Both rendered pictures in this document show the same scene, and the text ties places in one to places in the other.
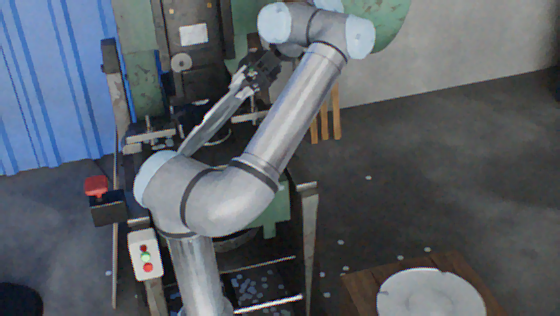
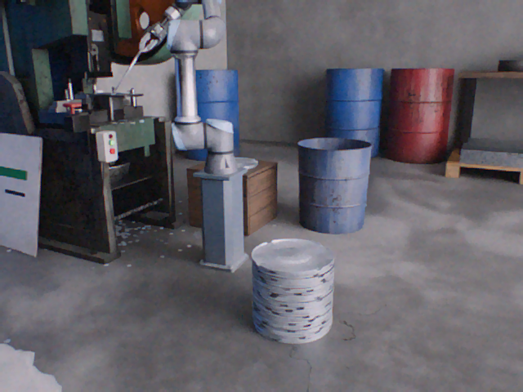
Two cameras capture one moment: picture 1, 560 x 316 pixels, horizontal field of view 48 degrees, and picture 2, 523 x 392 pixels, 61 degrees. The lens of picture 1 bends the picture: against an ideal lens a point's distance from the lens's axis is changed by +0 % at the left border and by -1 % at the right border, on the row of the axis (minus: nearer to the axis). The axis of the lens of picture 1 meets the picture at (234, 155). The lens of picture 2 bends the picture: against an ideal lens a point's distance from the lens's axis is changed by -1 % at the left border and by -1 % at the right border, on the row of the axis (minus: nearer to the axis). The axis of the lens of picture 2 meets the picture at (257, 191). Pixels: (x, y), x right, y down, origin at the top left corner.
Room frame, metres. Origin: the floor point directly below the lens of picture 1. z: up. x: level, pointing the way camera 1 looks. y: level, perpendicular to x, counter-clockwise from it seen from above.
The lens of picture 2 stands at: (-0.47, 1.50, 0.91)
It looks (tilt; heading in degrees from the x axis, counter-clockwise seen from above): 16 degrees down; 306
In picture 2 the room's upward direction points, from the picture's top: 1 degrees counter-clockwise
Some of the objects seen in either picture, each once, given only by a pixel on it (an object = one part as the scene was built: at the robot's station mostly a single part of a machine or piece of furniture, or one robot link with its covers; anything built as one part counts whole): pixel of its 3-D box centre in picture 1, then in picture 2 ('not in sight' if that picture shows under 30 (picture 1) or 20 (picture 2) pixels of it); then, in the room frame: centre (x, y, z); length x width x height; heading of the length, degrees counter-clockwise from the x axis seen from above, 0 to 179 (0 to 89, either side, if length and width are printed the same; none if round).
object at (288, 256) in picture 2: not in sight; (292, 255); (0.30, 0.25, 0.26); 0.29 x 0.29 x 0.01
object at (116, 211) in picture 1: (113, 222); (78, 135); (1.38, 0.36, 0.62); 0.10 x 0.06 x 0.20; 99
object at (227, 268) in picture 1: (217, 230); (99, 180); (1.66, 0.09, 0.31); 0.43 x 0.42 x 0.01; 99
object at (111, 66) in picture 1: (129, 191); (37, 162); (1.75, 0.37, 0.45); 0.92 x 0.12 x 0.90; 9
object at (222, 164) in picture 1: (214, 160); (117, 106); (1.48, 0.06, 0.72); 0.25 x 0.14 x 0.14; 9
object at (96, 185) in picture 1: (98, 193); (72, 111); (1.37, 0.37, 0.72); 0.07 x 0.06 x 0.08; 9
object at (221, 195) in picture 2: not in sight; (222, 217); (0.85, 0.00, 0.23); 0.19 x 0.19 x 0.45; 13
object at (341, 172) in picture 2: not in sight; (333, 184); (0.68, -0.80, 0.24); 0.42 x 0.42 x 0.48
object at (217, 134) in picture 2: not in sight; (217, 134); (0.85, 0.00, 0.62); 0.13 x 0.12 x 0.14; 46
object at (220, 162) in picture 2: not in sight; (220, 160); (0.85, 0.00, 0.50); 0.15 x 0.15 x 0.10
